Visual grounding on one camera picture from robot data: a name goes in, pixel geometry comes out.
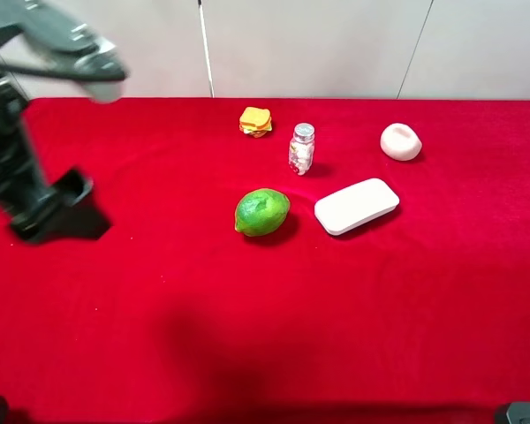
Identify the clear candy jar silver lid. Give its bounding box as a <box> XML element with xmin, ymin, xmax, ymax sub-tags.
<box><xmin>289</xmin><ymin>123</ymin><xmax>315</xmax><ymax>176</ymax></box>

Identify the white rectangular box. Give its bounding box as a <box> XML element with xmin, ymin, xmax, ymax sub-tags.
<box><xmin>314</xmin><ymin>178</ymin><xmax>399</xmax><ymax>236</ymax></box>

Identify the red tablecloth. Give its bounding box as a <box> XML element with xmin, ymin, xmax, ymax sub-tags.
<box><xmin>0</xmin><ymin>98</ymin><xmax>530</xmax><ymax>423</ymax></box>

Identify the toy sandwich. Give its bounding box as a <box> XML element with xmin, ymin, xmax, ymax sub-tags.
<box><xmin>238</xmin><ymin>107</ymin><xmax>272</xmax><ymax>138</ymax></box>

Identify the pink round bowl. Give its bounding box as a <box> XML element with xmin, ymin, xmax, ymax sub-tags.
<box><xmin>380</xmin><ymin>123</ymin><xmax>422</xmax><ymax>162</ymax></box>

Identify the green lime fruit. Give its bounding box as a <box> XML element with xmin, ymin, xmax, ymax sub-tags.
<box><xmin>234</xmin><ymin>188</ymin><xmax>291</xmax><ymax>237</ymax></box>

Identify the black object bottom right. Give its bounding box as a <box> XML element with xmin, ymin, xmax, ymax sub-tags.
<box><xmin>494</xmin><ymin>402</ymin><xmax>530</xmax><ymax>424</ymax></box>

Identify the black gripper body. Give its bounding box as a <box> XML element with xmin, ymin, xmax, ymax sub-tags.
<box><xmin>9</xmin><ymin>167</ymin><xmax>94</xmax><ymax>242</ymax></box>

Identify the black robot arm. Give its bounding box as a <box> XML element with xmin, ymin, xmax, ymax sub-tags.
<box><xmin>0</xmin><ymin>72</ymin><xmax>104</xmax><ymax>243</ymax></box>

